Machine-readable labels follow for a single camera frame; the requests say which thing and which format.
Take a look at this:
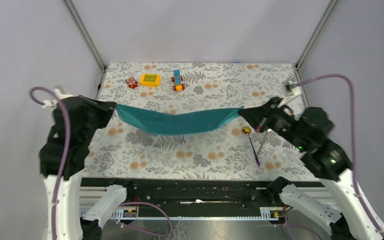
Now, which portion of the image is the red owl toy block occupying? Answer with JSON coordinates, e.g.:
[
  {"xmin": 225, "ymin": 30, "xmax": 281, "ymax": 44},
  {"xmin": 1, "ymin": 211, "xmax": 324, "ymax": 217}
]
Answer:
[{"xmin": 125, "ymin": 76, "xmax": 139, "ymax": 89}]

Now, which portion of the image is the teal cloth napkin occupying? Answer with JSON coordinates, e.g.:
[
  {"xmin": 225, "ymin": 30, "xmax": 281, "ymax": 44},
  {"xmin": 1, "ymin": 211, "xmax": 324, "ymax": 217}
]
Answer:
[{"xmin": 115, "ymin": 104, "xmax": 243, "ymax": 136}]

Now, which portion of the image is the yellow toy brick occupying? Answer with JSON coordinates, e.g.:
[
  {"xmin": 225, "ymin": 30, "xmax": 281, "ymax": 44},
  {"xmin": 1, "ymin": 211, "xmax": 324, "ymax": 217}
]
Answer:
[{"xmin": 139, "ymin": 73, "xmax": 161, "ymax": 88}]

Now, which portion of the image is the silver utensil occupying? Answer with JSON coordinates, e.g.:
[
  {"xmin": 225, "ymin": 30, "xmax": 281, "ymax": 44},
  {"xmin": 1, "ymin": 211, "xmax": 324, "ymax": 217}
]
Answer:
[{"xmin": 257, "ymin": 129, "xmax": 272, "ymax": 155}]

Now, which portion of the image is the blue orange toy car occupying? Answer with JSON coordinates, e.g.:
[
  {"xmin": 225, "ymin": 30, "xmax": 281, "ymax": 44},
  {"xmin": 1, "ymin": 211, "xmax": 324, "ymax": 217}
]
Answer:
[{"xmin": 171, "ymin": 69, "xmax": 185, "ymax": 92}]

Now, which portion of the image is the floral patterned table mat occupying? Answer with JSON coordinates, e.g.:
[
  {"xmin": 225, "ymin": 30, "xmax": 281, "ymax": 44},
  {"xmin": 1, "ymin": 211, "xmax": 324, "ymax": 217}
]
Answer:
[{"xmin": 85, "ymin": 62, "xmax": 315, "ymax": 181}]

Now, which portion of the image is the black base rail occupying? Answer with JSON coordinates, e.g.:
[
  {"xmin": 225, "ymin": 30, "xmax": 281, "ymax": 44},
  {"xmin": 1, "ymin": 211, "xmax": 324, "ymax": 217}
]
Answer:
[{"xmin": 79, "ymin": 177, "xmax": 325, "ymax": 220}]

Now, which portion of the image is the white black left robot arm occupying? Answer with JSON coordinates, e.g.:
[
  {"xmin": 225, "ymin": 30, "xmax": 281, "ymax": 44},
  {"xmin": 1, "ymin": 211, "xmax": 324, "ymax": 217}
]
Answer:
[{"xmin": 39, "ymin": 96, "xmax": 135, "ymax": 240}]

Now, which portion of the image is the gold purple spoon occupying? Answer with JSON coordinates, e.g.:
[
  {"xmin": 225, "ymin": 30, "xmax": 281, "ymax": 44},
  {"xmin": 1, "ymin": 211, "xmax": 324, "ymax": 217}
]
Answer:
[{"xmin": 242, "ymin": 126, "xmax": 261, "ymax": 166}]

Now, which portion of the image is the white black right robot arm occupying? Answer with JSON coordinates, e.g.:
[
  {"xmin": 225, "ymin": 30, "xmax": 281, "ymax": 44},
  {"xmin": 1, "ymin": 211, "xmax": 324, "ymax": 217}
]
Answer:
[{"xmin": 238, "ymin": 97, "xmax": 384, "ymax": 240}]

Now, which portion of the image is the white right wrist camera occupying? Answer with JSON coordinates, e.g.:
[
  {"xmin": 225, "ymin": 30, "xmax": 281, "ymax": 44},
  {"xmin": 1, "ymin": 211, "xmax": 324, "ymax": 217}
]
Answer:
[{"xmin": 277, "ymin": 80, "xmax": 302, "ymax": 108}]

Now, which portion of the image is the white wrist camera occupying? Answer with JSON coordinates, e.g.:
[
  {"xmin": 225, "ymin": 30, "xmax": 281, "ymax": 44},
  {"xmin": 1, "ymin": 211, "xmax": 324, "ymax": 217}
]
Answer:
[
  {"xmin": 42, "ymin": 87, "xmax": 74, "ymax": 109},
  {"xmin": 277, "ymin": 80, "xmax": 302, "ymax": 108}
]

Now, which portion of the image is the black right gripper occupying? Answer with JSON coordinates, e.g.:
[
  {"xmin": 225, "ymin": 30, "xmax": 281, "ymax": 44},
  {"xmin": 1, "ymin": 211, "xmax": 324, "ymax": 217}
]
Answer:
[{"xmin": 237, "ymin": 95, "xmax": 309, "ymax": 150}]

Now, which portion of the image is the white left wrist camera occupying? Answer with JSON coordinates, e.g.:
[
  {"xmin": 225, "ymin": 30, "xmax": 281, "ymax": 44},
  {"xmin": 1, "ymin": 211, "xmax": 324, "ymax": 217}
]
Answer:
[{"xmin": 42, "ymin": 87, "xmax": 74, "ymax": 109}]

